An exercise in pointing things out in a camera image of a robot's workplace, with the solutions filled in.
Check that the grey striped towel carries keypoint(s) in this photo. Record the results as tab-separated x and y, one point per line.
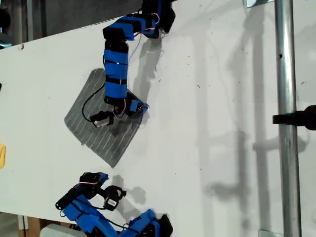
81	123

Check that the white box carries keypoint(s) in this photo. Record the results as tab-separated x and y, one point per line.
56	232

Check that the wooden table support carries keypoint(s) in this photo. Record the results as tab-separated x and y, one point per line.
33	227

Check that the yellow object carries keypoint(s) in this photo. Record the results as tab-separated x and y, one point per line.
2	156

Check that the black clamp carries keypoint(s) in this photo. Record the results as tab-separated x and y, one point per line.
296	118

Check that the black silver gripper camera box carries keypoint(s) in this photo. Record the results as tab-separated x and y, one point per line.
102	119
112	197

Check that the steel post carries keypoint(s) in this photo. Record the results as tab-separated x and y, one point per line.
287	98

